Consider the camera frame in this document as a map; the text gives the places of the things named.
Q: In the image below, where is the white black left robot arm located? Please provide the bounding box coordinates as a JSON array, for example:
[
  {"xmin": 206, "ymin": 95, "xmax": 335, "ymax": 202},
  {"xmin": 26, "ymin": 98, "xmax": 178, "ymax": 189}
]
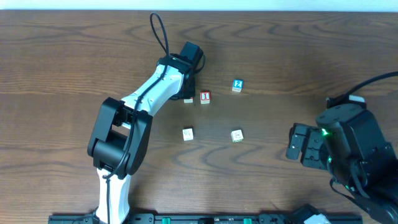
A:
[{"xmin": 87, "ymin": 54, "xmax": 202, "ymax": 223}]

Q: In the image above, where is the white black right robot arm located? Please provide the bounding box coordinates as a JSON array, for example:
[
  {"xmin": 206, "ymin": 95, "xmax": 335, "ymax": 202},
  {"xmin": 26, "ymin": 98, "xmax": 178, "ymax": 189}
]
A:
[{"xmin": 285, "ymin": 103, "xmax": 397, "ymax": 223}]

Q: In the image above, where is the red letter I block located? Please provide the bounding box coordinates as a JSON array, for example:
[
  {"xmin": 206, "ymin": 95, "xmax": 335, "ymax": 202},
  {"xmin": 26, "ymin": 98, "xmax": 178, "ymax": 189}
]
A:
[{"xmin": 200, "ymin": 91, "xmax": 211, "ymax": 104}]

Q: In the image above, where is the blue number 2 block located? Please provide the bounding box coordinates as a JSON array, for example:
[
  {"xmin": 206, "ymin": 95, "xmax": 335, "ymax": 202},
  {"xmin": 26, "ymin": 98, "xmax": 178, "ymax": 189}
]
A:
[{"xmin": 232, "ymin": 79, "xmax": 244, "ymax": 92}]

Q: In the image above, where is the white block blue engraving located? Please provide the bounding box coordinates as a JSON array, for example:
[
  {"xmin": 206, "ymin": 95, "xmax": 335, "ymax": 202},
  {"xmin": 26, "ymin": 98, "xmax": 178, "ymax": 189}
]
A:
[{"xmin": 182, "ymin": 128, "xmax": 194, "ymax": 141}]

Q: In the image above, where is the black left camera cable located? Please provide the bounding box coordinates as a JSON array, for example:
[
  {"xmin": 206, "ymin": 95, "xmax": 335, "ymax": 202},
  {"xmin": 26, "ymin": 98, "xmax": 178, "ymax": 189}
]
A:
[{"xmin": 102, "ymin": 11, "xmax": 206, "ymax": 224}]

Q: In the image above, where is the wooden block green side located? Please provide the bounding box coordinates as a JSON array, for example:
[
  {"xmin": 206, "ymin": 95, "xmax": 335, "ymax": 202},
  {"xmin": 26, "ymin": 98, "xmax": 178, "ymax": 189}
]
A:
[{"xmin": 231, "ymin": 129, "xmax": 244, "ymax": 142}]

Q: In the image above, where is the red letter A block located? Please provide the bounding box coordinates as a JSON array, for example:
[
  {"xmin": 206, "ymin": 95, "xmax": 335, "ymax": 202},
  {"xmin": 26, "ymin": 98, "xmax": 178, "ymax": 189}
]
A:
[{"xmin": 183, "ymin": 97, "xmax": 193, "ymax": 103}]

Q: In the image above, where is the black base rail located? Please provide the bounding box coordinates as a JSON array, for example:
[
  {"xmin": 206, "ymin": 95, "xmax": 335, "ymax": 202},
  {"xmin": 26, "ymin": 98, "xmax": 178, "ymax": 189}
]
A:
[{"xmin": 48, "ymin": 212, "xmax": 363, "ymax": 224}]

